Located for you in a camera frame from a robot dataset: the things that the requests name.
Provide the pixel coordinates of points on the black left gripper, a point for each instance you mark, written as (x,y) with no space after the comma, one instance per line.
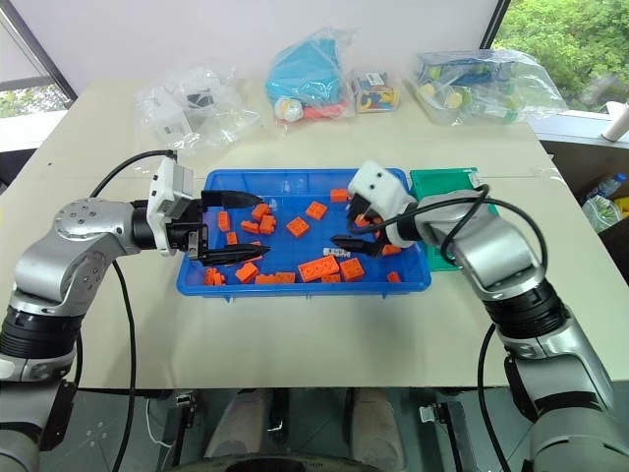
(194,236)

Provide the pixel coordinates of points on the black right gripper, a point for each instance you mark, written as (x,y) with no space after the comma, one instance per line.
(382,243)

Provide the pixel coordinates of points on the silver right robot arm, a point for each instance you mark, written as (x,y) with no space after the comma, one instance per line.
(496,251)

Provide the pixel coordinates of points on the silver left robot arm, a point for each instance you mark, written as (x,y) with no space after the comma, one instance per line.
(74,255)

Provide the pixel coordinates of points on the blue plastic bin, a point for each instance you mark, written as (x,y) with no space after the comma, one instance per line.
(295,251)

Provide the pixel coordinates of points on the green plastic bin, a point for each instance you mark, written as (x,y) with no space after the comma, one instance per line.
(432,182)

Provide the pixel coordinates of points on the small orange toy brick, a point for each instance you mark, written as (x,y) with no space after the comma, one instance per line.
(339,195)
(298,226)
(260,211)
(232,239)
(224,221)
(361,222)
(246,273)
(392,250)
(394,277)
(249,226)
(268,224)
(255,243)
(214,277)
(316,210)
(331,278)

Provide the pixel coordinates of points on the medium orange toy brick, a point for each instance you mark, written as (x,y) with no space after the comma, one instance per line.
(352,270)

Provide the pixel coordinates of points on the large orange toy brick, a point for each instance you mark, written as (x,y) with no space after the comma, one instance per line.
(318,268)

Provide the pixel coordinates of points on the long flat orange toy brick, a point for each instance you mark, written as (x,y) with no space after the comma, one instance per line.
(275,278)

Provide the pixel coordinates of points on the clear bag with white box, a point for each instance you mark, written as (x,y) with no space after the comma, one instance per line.
(191,108)

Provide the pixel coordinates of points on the clear box of colourful pieces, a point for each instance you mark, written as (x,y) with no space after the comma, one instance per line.
(376,93)

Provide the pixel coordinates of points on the clear bag with blue cloth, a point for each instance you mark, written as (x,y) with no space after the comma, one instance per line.
(309,78)

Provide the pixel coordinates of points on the metal table clamp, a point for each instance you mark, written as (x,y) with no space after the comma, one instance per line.
(427,413)
(184,399)

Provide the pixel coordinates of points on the clear bag with toy set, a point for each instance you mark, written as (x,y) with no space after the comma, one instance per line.
(481,88)

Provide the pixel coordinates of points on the grey foot-shaped form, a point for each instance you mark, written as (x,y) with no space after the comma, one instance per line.
(241,423)
(376,428)

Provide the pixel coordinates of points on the clear plastic bottle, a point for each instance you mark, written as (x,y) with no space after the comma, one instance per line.
(602,201)

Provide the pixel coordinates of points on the white paper roll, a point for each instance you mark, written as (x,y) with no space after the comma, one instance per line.
(616,123)

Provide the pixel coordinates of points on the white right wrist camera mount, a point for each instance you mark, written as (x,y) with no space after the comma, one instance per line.
(381,184)

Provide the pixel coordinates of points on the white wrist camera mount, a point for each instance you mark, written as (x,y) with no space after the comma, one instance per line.
(164,196)
(381,184)

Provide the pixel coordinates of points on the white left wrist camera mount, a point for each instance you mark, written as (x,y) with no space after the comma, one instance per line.
(164,196)

